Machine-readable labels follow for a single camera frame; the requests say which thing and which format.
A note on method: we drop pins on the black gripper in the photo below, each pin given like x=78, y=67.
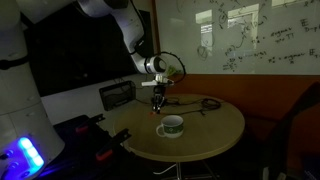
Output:
x=159, y=92

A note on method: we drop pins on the orange marker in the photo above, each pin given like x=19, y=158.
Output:
x=151, y=114

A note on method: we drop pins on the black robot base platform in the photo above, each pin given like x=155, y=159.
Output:
x=83, y=150

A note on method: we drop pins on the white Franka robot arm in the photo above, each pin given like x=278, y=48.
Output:
x=133, y=33

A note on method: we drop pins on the white and green mug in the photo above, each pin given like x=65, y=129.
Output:
x=172, y=127

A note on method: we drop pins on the black mesh basket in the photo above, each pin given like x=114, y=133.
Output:
x=116, y=96

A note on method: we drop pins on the round wooden table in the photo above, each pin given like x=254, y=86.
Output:
x=206, y=133

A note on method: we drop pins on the large black screen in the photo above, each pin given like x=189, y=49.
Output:
x=76, y=50

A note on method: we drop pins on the whiteboard with writing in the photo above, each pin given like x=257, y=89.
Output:
x=250, y=36

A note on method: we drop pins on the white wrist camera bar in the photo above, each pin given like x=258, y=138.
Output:
x=156, y=81

